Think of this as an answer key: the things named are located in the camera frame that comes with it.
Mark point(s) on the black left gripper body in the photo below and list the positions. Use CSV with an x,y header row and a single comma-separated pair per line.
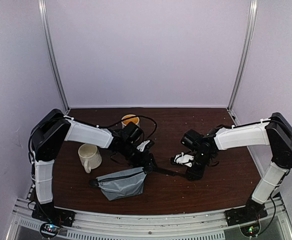
x,y
147,164

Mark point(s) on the aluminium table front rail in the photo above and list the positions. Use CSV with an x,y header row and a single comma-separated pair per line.
x,y
209,225

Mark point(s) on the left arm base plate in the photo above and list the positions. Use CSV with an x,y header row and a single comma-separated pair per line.
x,y
53,221

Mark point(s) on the aluminium corner post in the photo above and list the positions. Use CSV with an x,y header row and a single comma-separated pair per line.
x,y
250,29
51,54

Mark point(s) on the grey zippered pouch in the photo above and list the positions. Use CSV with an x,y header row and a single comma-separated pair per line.
x,y
121,184

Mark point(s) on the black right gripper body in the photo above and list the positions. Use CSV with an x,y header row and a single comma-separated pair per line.
x,y
193,172

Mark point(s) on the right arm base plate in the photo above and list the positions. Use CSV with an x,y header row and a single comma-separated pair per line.
x,y
248,220

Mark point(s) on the black hair comb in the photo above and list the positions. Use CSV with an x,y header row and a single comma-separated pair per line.
x,y
167,172

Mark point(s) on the white floral mug yellow inside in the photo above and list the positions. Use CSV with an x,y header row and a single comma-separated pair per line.
x,y
130,118

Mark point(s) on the aluminium corner post right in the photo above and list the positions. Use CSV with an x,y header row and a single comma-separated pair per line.
x,y
250,29

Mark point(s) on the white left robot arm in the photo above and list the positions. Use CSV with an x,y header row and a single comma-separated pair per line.
x,y
48,136

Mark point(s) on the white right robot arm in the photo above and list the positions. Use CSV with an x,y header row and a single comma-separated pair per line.
x,y
269,142

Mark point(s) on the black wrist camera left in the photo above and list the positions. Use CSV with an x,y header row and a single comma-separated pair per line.
x,y
145,145

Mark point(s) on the plain white mug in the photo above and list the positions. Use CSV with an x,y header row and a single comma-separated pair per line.
x,y
90,157

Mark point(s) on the aluminium corner post left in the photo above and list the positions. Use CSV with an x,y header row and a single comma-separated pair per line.
x,y
51,54

